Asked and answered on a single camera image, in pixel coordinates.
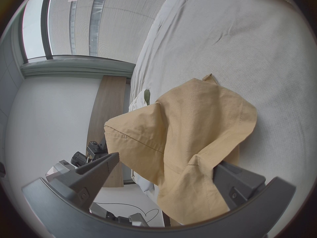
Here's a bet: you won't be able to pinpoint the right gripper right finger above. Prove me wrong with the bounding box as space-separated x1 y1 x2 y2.
213 160 267 211

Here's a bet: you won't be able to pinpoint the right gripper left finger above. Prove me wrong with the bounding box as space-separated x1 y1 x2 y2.
51 153 120 210

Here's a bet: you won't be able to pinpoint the tan shorts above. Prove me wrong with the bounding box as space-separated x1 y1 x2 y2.
104 74 257 226

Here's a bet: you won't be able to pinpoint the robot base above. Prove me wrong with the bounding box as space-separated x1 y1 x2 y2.
89 203 149 229

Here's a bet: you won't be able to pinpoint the pale blue garment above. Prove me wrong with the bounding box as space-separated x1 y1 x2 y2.
137 175 155 191

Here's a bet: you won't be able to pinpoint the white garment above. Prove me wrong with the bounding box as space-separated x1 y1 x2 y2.
129 91 149 112

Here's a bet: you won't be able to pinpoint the bed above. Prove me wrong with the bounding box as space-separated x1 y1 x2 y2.
87 0 317 227

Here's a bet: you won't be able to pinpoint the window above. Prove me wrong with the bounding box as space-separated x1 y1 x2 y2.
21 0 177 64

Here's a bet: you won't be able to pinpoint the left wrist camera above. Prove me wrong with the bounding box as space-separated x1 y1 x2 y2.
86 140 106 159

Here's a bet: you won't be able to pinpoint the black cable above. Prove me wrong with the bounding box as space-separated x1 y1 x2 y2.
95 202 159 218

